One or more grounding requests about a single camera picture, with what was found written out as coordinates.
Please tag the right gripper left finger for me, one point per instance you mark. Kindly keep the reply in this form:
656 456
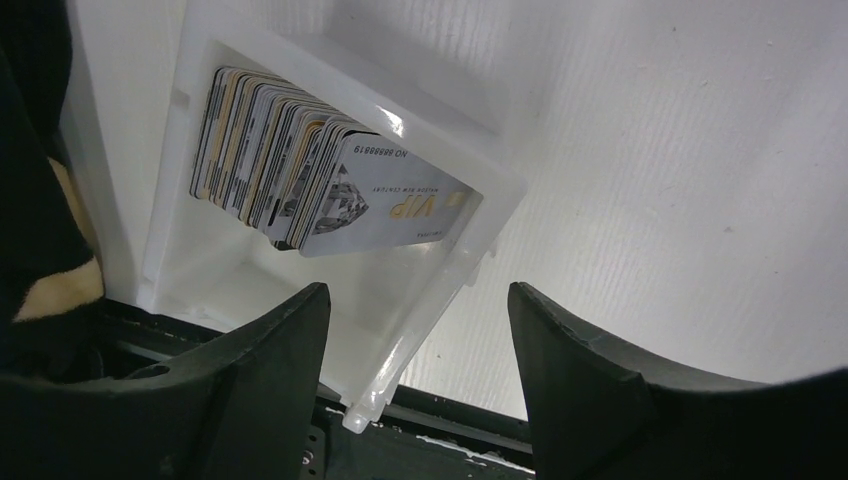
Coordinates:
236 407

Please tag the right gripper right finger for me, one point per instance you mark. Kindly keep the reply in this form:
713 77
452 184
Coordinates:
600 407

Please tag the clear plastic card box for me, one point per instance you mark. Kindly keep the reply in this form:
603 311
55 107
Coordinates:
203 264

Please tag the silver VIP credit card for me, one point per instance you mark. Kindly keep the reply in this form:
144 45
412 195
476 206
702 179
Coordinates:
378 195

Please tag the stack of credit cards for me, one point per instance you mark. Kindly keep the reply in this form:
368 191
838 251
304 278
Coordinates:
264 145

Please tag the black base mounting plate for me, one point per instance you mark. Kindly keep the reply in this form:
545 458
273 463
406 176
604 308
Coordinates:
420 436

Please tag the black floral blanket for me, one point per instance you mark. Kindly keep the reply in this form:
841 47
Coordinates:
52 289

